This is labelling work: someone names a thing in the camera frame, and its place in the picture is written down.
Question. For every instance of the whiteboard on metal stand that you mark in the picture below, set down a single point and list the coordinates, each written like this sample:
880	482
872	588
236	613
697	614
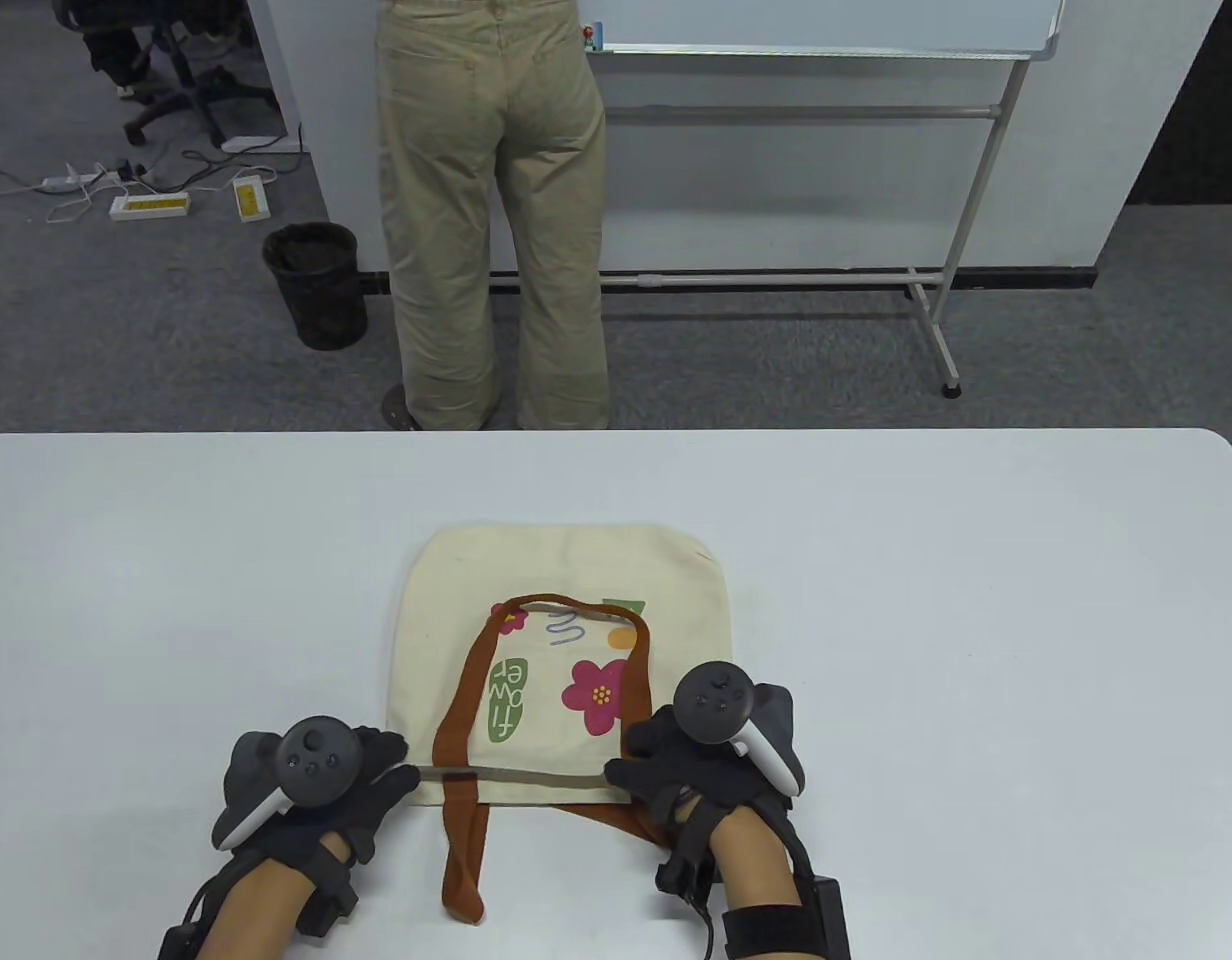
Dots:
826	20

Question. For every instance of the colourful whiteboard magnets set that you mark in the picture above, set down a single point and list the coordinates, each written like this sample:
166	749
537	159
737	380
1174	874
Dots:
596	38

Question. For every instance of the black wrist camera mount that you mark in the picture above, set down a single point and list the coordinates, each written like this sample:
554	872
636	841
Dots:
331	895
686	865

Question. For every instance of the long yellow label power strip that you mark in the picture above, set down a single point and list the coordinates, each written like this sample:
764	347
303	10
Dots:
151	206

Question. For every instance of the black office chair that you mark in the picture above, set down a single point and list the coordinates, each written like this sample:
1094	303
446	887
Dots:
166	70

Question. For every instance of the black mesh trash bin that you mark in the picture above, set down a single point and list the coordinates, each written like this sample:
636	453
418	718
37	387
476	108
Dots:
316	290

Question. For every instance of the short yellow label power strip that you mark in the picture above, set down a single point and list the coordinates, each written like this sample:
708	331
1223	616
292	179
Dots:
250	198

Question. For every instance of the white flat floor strip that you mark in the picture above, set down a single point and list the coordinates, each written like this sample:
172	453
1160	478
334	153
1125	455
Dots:
261	143

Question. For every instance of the black forearm band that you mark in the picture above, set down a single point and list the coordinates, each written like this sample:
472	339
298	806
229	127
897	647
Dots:
786	930

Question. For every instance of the grey and white handheld controller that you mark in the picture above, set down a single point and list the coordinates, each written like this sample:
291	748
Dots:
316	760
716	700

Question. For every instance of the person's left forearm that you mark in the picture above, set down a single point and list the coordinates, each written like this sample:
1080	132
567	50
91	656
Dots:
261	910

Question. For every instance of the person's right forearm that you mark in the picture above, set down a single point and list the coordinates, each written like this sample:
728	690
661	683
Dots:
761	860

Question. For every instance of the plain white power strip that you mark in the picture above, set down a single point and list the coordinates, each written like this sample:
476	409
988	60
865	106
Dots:
76	181

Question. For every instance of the person's right hand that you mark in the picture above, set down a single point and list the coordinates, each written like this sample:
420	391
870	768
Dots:
676	780

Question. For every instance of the person's left hand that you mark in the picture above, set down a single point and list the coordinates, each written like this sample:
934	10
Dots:
366	800

